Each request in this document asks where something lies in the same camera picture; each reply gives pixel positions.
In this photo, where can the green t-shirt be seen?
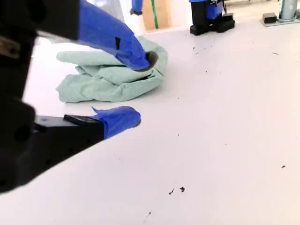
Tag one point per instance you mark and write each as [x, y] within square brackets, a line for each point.
[105, 91]

